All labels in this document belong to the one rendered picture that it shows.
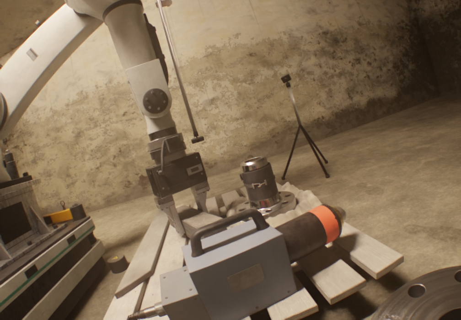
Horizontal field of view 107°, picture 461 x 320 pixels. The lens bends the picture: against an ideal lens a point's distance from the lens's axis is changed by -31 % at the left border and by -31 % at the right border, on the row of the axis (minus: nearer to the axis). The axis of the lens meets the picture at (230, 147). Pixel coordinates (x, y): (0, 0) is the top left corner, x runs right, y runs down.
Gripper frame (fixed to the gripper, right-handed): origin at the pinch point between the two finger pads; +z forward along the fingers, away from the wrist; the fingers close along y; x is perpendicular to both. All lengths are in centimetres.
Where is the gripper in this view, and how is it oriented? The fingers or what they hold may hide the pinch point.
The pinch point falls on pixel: (191, 220)
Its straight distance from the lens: 113.1
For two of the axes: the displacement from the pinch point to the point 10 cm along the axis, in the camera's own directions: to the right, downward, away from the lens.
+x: -5.2, 0.9, 8.5
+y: 8.1, -2.9, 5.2
